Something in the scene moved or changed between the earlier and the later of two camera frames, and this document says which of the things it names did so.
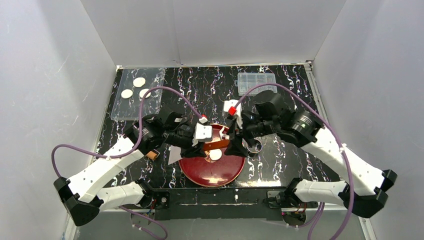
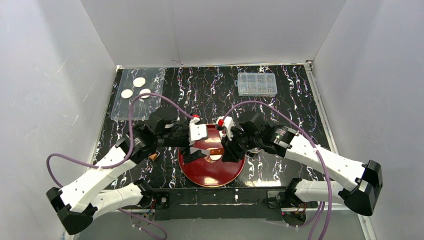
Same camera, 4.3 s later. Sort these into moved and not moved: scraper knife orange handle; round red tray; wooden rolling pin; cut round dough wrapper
Moved: scraper knife orange handle
Not moved: round red tray; wooden rolling pin; cut round dough wrapper
